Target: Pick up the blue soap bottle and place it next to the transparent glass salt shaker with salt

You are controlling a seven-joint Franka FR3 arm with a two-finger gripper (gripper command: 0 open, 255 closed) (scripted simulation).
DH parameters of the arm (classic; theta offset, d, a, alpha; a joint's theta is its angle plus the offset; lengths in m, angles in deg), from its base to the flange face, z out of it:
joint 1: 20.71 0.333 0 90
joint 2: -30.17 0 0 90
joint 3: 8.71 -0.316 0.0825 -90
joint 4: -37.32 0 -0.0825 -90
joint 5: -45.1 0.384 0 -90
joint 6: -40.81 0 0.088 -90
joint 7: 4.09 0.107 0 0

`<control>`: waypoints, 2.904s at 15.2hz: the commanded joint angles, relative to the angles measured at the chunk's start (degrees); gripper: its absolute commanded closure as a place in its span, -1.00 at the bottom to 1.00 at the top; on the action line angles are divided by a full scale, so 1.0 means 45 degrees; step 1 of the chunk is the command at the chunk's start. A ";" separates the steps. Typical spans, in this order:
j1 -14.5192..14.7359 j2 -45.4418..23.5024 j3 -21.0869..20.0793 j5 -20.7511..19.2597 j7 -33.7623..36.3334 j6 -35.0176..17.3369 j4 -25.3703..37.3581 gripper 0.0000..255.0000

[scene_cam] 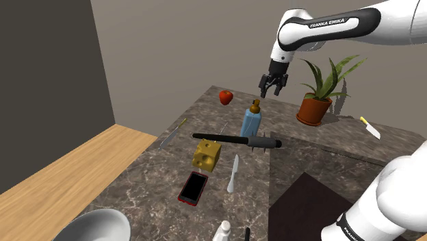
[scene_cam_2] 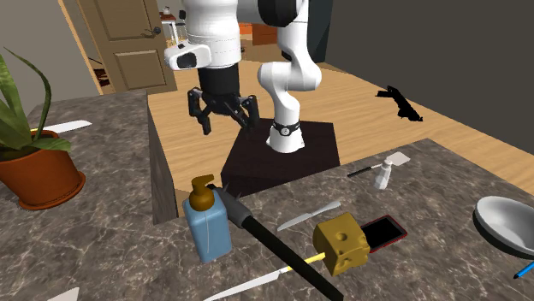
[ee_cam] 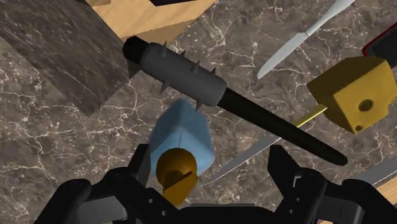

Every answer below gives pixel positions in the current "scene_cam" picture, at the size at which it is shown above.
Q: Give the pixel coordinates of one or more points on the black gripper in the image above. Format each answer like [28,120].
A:
[277,69]

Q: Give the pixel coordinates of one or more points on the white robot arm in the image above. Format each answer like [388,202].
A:
[393,26]

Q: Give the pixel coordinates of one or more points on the blue pump bottle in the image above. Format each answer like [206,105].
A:
[251,124]

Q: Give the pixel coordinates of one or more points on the red apple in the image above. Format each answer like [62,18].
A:
[226,97]

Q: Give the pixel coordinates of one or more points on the green plant in terracotta pot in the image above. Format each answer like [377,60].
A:
[315,108]

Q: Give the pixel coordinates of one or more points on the silver butter knife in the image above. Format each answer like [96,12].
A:
[234,172]

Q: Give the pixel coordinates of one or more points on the yellow cheese block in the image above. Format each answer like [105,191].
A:
[206,156]

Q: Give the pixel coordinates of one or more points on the dark robot stand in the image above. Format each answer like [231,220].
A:
[307,207]

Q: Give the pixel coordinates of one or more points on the red smartphone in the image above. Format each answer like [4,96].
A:
[193,188]

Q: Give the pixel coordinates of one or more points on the black pen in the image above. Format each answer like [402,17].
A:
[247,234]

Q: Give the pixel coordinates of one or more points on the white bottle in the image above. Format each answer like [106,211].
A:
[223,233]

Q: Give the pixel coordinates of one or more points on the white bowl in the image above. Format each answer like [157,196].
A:
[96,227]

